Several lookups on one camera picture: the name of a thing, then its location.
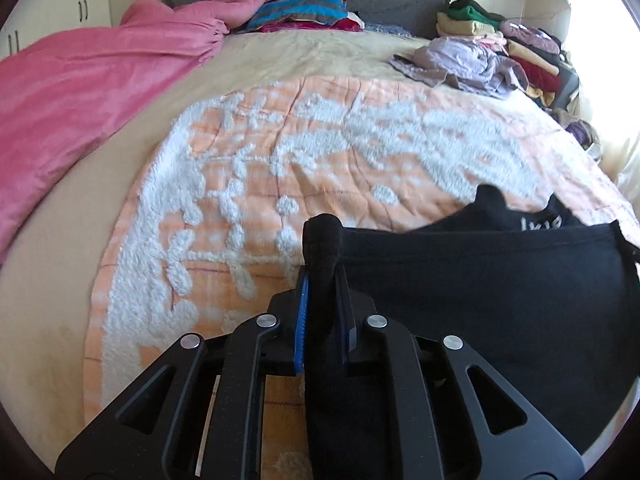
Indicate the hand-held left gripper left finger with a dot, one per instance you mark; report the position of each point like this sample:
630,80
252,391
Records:
302,330

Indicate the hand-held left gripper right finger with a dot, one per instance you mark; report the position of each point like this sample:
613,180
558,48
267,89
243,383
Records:
349,330

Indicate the black shirt with orange patches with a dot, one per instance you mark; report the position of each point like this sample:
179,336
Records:
475,285

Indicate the pile of folded clothes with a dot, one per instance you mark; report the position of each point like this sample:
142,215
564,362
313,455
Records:
530,55

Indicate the orange and white tufted quilt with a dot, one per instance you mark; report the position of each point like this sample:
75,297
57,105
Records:
300,160

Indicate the beige bed sheet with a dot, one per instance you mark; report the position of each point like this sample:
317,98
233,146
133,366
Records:
310,55

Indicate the lilac crumpled garment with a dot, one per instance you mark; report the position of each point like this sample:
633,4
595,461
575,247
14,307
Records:
455,57

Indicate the magenta folded cloth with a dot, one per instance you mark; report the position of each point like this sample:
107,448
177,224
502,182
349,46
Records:
345,25

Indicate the striped pillow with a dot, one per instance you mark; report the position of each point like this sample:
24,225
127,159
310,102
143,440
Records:
300,7

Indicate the pink blanket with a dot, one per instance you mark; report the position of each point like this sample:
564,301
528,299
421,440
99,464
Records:
75,85

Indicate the white sheer curtain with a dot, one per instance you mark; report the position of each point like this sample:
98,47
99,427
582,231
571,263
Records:
610,60

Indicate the white wardrobe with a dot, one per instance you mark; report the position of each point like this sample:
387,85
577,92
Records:
50,5

